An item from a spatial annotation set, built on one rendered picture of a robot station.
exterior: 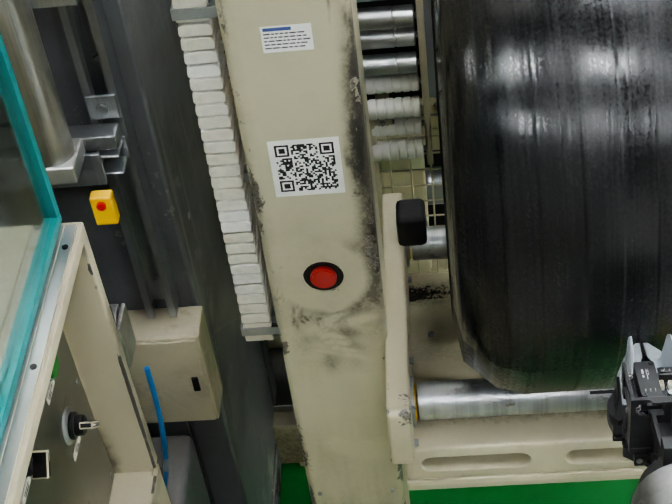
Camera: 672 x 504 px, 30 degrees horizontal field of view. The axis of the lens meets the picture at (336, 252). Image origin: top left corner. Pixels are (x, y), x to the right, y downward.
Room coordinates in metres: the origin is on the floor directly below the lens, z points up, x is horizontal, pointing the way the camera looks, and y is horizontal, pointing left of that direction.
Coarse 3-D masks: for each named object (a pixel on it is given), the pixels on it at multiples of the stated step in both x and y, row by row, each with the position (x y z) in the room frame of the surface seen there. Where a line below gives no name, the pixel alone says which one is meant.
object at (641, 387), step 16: (624, 368) 0.73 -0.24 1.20; (640, 368) 0.73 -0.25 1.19; (624, 384) 0.73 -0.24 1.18; (640, 384) 0.71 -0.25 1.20; (656, 384) 0.71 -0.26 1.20; (640, 400) 0.69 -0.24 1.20; (656, 400) 0.69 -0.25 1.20; (640, 416) 0.69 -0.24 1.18; (656, 416) 0.68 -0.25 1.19; (624, 432) 0.71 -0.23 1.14; (640, 432) 0.68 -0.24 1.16; (656, 432) 0.66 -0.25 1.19; (624, 448) 0.69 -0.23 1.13; (640, 448) 0.68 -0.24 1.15; (656, 448) 0.67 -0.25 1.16; (640, 464) 0.68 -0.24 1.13; (656, 464) 0.63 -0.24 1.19; (640, 480) 0.63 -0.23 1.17
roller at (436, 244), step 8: (432, 232) 1.26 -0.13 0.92; (440, 232) 1.25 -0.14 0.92; (432, 240) 1.25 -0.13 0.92; (440, 240) 1.24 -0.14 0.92; (416, 248) 1.24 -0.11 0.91; (424, 248) 1.24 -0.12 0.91; (432, 248) 1.24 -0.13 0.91; (440, 248) 1.24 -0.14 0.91; (416, 256) 1.24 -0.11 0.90; (424, 256) 1.24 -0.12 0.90; (432, 256) 1.24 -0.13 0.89; (440, 256) 1.24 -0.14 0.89
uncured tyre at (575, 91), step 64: (448, 0) 1.04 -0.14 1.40; (512, 0) 0.99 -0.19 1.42; (576, 0) 0.98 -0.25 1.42; (640, 0) 0.97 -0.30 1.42; (448, 64) 0.98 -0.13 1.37; (512, 64) 0.94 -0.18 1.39; (576, 64) 0.93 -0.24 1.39; (640, 64) 0.92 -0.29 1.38; (448, 128) 0.95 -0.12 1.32; (512, 128) 0.90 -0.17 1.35; (576, 128) 0.89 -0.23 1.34; (640, 128) 0.88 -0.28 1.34; (448, 192) 0.93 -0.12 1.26; (512, 192) 0.87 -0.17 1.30; (576, 192) 0.86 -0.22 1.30; (640, 192) 0.85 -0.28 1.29; (448, 256) 1.15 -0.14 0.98; (512, 256) 0.85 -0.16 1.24; (576, 256) 0.84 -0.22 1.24; (640, 256) 0.83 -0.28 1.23; (512, 320) 0.84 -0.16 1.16; (576, 320) 0.83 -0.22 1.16; (640, 320) 0.82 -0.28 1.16; (512, 384) 0.87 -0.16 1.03; (576, 384) 0.86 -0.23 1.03
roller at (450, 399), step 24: (432, 384) 0.99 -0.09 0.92; (456, 384) 0.98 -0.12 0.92; (480, 384) 0.98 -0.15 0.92; (432, 408) 0.96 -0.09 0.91; (456, 408) 0.96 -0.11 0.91; (480, 408) 0.96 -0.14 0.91; (504, 408) 0.95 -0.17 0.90; (528, 408) 0.95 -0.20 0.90; (552, 408) 0.95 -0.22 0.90; (576, 408) 0.94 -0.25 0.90; (600, 408) 0.94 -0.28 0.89
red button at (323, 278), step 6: (312, 270) 1.05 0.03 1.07; (318, 270) 1.05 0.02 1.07; (324, 270) 1.05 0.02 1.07; (330, 270) 1.05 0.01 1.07; (312, 276) 1.05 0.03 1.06; (318, 276) 1.05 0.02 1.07; (324, 276) 1.04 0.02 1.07; (330, 276) 1.04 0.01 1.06; (336, 276) 1.05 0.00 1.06; (312, 282) 1.05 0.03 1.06; (318, 282) 1.05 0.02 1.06; (324, 282) 1.05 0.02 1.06; (330, 282) 1.04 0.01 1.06
